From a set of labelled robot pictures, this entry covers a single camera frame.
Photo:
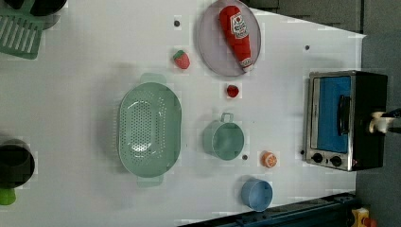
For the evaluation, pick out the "black cylinder container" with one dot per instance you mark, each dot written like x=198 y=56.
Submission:
x=47 y=10

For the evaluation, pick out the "small red strawberry toy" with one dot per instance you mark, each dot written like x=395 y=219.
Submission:
x=232 y=91

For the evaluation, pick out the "green oval colander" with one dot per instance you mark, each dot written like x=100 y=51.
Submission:
x=149 y=130

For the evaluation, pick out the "orange slice toy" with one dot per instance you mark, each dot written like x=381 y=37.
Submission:
x=268 y=159

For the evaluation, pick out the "red plush ketchup bottle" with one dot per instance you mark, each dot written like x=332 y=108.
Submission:
x=237 y=35

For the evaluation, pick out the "pink plush strawberry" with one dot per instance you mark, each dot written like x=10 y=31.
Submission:
x=181 y=59

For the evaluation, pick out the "black toaster oven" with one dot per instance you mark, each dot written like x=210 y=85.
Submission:
x=340 y=108

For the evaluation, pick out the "blue cup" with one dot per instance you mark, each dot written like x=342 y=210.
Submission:
x=256 y=194

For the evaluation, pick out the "blue metal frame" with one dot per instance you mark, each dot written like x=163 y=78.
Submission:
x=330 y=211

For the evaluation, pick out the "black pot with green base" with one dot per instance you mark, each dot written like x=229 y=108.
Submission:
x=17 y=166

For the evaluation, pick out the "grey round plate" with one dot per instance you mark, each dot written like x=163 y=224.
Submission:
x=215 y=51

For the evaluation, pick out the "green cup with handle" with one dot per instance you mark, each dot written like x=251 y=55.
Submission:
x=223 y=138

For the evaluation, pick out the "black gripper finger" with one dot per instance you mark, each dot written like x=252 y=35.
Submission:
x=394 y=130
x=393 y=114

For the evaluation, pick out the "yellow plush banana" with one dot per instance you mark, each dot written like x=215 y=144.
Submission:
x=380 y=122

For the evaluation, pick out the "green slotted rack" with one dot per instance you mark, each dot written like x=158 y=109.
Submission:
x=20 y=34

